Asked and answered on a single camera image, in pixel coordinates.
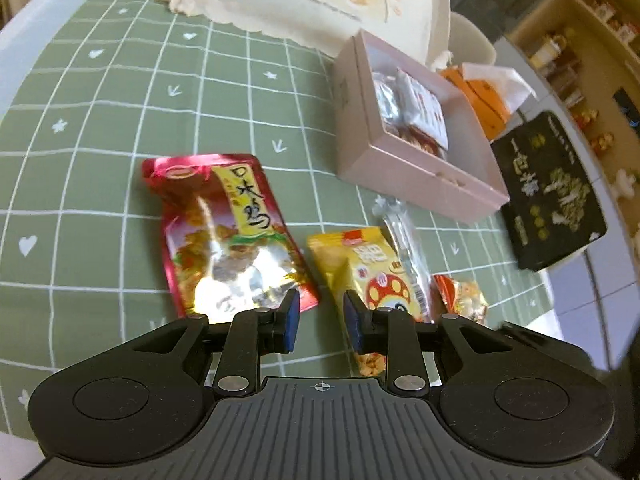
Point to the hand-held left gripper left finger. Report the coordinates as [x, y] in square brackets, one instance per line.
[290, 322]

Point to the beige chair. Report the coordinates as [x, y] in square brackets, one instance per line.
[472, 40]

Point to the clear packet with barcode label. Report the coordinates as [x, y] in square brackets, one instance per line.
[407, 240]

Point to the black printed bag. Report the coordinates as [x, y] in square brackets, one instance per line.
[547, 190]

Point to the green checked tablecloth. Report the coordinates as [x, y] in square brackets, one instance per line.
[100, 110]

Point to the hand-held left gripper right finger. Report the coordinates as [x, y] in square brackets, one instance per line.
[354, 322]

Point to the red chicken snack packet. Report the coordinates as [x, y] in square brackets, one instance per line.
[225, 240]

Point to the yellow cartoon snack packet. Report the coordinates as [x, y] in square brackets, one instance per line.
[372, 270]

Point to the pink cardboard box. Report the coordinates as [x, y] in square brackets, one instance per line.
[395, 160]

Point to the wooden display shelf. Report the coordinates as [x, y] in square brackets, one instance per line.
[585, 45]

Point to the silver foil packet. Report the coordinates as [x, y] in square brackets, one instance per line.
[386, 97]

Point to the white tissue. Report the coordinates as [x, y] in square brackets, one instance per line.
[495, 80]

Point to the orange ball tissue holder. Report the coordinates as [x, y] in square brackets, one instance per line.
[480, 100]

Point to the white packet with red stripes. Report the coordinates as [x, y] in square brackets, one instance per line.
[425, 105]

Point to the orange snack packet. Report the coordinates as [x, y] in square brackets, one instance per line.
[462, 297]

